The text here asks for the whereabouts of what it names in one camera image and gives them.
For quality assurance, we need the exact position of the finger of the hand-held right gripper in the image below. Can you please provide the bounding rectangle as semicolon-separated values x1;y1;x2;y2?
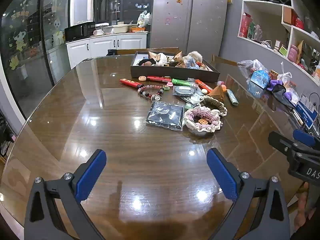
268;131;302;155
293;129;320;153

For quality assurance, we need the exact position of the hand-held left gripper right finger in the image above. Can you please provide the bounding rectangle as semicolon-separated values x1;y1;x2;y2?
206;148;290;240

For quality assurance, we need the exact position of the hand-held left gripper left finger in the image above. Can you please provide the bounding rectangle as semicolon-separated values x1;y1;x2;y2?
24;149;107;240

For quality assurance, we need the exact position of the pink crochet basket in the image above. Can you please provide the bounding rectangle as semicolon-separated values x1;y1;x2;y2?
183;106;223;133

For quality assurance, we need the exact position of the brown crochet basket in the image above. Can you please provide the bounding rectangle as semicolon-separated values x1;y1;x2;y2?
200;95;227;117

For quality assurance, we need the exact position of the brown printed paper pyramid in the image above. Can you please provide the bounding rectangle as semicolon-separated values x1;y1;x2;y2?
208;85;225;102

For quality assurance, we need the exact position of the black badge packet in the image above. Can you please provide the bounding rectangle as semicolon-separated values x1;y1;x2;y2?
146;101;185;132

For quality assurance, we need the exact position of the orange lighter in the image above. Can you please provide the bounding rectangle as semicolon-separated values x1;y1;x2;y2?
195;79;213;92

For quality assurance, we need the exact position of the bead bracelet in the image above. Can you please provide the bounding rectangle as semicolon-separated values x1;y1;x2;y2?
137;85;168;102

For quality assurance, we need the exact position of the black cardboard box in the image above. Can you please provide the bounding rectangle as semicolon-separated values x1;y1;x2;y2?
130;51;220;82

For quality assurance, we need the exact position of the red cylindrical tube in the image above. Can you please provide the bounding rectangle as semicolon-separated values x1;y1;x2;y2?
146;76;172;82

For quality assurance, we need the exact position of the glossy wooden desktop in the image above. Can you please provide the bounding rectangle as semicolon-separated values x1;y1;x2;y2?
0;54;320;240

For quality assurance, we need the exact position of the person's right hand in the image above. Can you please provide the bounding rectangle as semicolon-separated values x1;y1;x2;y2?
294;182;316;230

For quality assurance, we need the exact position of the blue white carton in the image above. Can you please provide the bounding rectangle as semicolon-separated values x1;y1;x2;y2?
295;93;318;130

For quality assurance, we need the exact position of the dark grey cloth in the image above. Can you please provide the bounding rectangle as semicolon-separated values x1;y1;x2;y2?
268;85;295;112

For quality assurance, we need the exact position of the purple plush toy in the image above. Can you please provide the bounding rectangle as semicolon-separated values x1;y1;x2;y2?
267;79;293;103

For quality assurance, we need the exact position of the clear plastic bag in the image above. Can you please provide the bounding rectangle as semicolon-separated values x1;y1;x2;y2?
277;62;299;98

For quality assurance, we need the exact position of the blue gift box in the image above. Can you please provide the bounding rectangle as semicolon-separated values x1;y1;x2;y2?
247;70;270;98

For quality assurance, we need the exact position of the green patterned tube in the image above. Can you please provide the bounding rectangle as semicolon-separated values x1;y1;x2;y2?
226;89;239;105

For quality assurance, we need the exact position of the pink case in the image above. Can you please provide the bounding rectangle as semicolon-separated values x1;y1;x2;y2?
287;44;298;62

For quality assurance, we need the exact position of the round white badge packet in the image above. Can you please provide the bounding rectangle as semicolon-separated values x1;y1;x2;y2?
172;85;200;98

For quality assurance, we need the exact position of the red gold-printed packet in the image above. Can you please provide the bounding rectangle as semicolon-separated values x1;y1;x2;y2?
119;78;144;90

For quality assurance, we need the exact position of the wooden chair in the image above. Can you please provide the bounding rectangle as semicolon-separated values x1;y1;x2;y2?
212;54;239;67
114;47;180;55

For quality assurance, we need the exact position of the green lighter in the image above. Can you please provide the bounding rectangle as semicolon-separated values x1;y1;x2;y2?
171;78;192;86

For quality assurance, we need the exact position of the blue crochet toy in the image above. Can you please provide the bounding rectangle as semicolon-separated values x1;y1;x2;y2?
185;56;200;69

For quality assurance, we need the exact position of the beige fluffy plush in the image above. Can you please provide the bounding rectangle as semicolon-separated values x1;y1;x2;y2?
187;51;204;62

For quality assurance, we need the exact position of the red box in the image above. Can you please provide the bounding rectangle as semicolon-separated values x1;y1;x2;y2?
239;12;252;38

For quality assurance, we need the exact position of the white kitchen cabinet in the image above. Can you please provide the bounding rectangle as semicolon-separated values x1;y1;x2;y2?
66;32;148;69

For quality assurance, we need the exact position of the black microwave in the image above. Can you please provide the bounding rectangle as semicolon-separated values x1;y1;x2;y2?
64;22;97;42

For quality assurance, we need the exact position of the glass door with stickers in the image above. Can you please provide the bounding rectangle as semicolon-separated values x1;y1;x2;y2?
0;0;72;119

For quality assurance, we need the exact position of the white basin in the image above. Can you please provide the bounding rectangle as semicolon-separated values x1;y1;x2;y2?
103;22;130;34

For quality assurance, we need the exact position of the silver refrigerator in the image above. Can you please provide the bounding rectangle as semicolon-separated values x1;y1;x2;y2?
149;0;229;57

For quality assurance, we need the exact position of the printed plastic bag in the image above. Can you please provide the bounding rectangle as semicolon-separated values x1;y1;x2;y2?
137;10;152;28

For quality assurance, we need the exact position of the white wall shelf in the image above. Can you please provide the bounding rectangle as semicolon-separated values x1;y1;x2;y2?
237;0;320;85

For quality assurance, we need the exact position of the dark glass wall cabinet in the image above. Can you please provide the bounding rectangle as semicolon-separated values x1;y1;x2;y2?
94;0;154;23

